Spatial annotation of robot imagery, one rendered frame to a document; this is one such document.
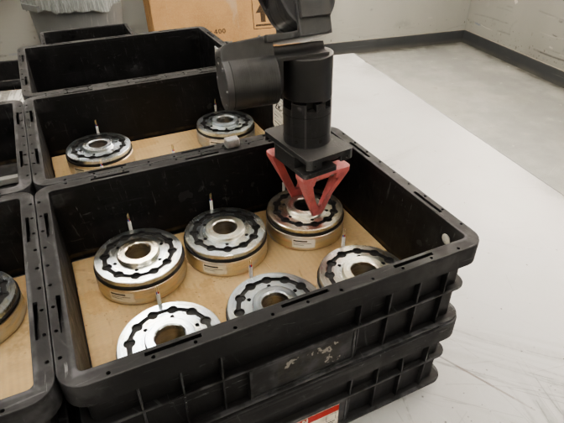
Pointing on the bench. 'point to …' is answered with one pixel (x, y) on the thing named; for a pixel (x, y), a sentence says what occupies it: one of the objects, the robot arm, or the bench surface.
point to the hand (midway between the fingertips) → (306, 201)
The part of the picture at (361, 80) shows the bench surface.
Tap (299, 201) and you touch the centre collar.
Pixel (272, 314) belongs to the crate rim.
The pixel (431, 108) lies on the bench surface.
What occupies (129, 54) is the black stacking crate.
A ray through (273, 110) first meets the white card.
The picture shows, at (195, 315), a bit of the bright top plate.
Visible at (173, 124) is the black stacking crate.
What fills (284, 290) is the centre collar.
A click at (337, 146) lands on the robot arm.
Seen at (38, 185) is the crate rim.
